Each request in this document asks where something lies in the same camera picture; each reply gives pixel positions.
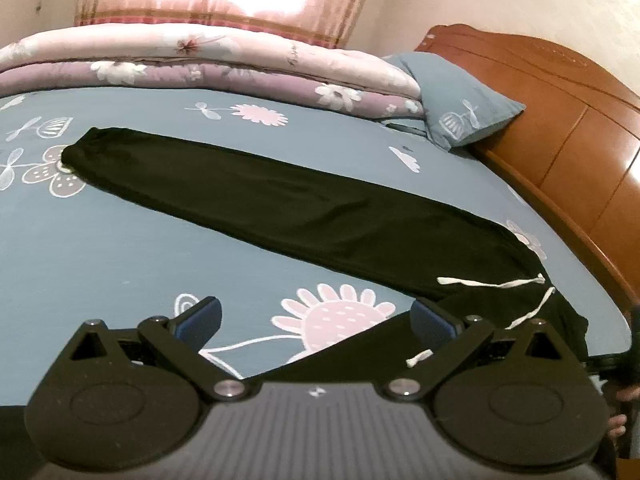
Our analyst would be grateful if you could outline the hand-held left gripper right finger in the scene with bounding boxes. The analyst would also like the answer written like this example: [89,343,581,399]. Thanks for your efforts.
[382,297,586,403]

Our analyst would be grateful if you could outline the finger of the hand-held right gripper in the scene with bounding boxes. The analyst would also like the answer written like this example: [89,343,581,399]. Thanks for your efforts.
[584,354,629,379]

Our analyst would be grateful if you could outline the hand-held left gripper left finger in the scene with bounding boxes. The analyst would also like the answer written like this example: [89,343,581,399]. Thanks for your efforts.
[65,296,251,403]

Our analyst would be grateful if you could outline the black drawstring pants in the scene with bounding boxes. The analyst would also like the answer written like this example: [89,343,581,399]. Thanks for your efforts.
[60,127,591,386]

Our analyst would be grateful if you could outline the person's right hand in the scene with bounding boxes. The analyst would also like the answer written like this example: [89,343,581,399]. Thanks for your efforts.
[605,386,632,443]

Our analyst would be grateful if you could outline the bed with blue floral sheet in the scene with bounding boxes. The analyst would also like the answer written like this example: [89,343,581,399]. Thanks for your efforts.
[0,85,633,406]

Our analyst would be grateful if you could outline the blue printed pillow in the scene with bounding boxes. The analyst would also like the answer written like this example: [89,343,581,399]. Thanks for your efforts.
[385,52,527,150]

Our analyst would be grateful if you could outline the wooden headboard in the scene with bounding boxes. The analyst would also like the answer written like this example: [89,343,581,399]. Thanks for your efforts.
[415,24,640,311]

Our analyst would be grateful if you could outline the folded pink purple floral quilt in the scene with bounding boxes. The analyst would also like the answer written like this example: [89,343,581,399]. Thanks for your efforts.
[0,24,426,121]

